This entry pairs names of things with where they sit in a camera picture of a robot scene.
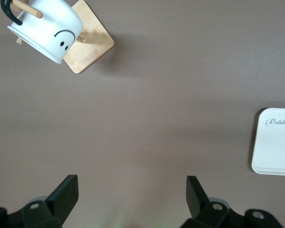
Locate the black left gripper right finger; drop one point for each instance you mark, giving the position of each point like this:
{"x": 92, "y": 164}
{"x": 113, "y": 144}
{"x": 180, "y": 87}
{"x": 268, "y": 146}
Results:
{"x": 204, "y": 216}

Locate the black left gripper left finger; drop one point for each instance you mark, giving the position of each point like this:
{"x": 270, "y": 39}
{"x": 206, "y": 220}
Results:
{"x": 57, "y": 206}

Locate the wooden cup rack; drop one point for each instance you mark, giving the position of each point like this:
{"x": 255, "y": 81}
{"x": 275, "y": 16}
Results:
{"x": 90, "y": 52}

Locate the cream plastic tray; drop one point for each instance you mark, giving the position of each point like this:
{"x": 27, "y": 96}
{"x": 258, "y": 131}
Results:
{"x": 275, "y": 147}

